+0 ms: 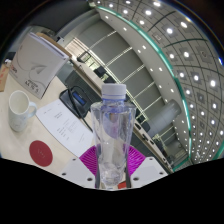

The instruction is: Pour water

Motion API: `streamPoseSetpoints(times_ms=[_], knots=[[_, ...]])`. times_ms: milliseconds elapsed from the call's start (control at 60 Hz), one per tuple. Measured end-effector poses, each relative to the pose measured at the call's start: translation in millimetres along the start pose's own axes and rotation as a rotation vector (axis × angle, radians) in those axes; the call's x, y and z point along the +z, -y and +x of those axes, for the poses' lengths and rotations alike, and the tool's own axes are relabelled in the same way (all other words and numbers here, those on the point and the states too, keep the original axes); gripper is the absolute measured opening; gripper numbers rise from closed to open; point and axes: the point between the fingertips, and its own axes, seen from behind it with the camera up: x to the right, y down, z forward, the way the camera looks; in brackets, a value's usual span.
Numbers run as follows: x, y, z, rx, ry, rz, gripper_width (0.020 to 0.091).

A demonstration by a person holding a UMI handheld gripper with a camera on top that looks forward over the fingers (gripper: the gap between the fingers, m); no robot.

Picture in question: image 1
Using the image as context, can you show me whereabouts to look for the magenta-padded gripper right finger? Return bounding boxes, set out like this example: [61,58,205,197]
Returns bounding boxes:
[124,145,169,190]

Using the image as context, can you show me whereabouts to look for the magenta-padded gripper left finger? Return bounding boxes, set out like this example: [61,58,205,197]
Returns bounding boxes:
[60,145,101,190]

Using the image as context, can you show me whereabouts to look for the clear plastic water bottle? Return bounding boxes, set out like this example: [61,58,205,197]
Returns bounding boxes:
[90,83,137,191]

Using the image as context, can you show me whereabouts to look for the white printed paper sheet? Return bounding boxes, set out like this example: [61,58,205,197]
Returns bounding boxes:
[35,98,95,158]

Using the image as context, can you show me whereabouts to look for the flat round red coaster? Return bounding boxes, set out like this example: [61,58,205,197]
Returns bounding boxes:
[28,139,54,168]

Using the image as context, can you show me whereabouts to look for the black desk conference unit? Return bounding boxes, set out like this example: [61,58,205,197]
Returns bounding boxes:
[58,85,93,119]

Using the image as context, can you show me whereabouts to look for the white ceramic mug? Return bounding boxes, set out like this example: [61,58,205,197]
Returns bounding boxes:
[8,89,38,133]

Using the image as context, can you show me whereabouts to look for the long curved conference desk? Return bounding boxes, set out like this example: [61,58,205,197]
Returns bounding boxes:
[54,36,174,174]

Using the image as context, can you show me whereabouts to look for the black mesh office chair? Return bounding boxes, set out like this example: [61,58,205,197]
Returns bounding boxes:
[77,51,92,65]

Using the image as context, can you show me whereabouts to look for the white copy paper carton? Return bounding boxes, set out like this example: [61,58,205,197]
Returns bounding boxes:
[9,31,70,100]

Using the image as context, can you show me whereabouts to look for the recessed ceiling lights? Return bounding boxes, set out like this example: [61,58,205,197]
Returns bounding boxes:
[88,0,224,161]

